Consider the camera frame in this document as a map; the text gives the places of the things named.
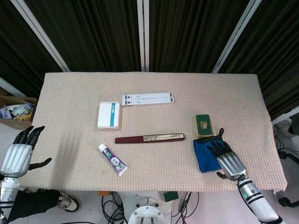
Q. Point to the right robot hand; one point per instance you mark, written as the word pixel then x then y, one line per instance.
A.
pixel 230 163

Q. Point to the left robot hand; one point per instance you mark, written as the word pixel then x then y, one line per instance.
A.
pixel 16 158

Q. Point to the blue cloth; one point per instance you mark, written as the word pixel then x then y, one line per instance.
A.
pixel 205 155

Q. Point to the green yellow sponge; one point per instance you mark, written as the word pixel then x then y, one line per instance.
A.
pixel 204 124

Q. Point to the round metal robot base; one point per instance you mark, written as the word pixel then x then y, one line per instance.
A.
pixel 147 213

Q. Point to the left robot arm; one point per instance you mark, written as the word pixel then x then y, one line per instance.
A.
pixel 8 193

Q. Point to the cardboard box with clutter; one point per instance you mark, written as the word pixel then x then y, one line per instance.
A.
pixel 15 112

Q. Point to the black trouser leg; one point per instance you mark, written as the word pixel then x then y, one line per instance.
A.
pixel 32 203

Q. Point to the black chair base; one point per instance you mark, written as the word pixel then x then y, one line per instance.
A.
pixel 288 149

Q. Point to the green sponge on floor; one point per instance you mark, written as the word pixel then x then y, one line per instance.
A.
pixel 171 196

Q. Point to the white black sneaker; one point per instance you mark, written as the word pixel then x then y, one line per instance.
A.
pixel 70 203

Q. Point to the folded fan with maroon sleeve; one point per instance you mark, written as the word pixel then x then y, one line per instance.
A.
pixel 150 138

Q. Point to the pink woven tablecloth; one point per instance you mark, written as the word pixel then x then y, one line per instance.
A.
pixel 149 130

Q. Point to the orange object on floor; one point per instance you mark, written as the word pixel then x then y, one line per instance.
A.
pixel 101 193

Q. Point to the purple toothpaste tube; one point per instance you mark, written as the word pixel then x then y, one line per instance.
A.
pixel 113 159

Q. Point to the white box with blue stripe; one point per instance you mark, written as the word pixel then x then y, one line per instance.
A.
pixel 108 115

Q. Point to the white folding stand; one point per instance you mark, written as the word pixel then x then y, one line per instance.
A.
pixel 147 99

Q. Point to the black pleated curtain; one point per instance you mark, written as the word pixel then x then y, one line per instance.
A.
pixel 93 35

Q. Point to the white frame post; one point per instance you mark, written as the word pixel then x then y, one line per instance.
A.
pixel 236 37
pixel 143 35
pixel 43 35

